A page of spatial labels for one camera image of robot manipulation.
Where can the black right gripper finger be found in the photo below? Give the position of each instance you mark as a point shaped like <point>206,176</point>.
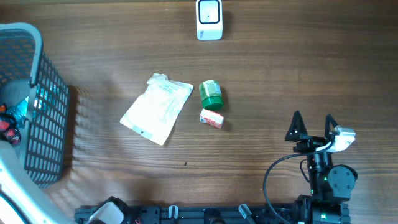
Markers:
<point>330,124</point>
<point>297,130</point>

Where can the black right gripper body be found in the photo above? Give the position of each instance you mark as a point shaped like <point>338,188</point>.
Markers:
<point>310,144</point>

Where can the red Kleenex tissue pack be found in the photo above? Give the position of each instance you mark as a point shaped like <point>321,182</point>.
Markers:
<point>210,117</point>

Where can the green lidded jar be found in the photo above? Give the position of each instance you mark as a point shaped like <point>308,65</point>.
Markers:
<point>211,96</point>

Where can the white snack pouch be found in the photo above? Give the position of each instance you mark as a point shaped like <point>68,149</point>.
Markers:
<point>154,113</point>

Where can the teal Listerine mouthwash bottle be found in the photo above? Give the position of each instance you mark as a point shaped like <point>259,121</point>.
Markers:
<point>45,102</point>

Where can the dark red snack packet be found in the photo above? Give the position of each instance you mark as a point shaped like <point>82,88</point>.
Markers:
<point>9,129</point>

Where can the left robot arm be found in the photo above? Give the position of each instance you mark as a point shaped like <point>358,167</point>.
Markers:
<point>21,199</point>

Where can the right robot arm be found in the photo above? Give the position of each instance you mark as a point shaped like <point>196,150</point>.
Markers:
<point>331,185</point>

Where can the white barcode scanner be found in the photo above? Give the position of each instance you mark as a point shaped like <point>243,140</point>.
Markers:
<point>209,19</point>

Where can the grey plastic mesh basket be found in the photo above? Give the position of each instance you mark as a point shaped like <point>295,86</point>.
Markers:
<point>42,147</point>

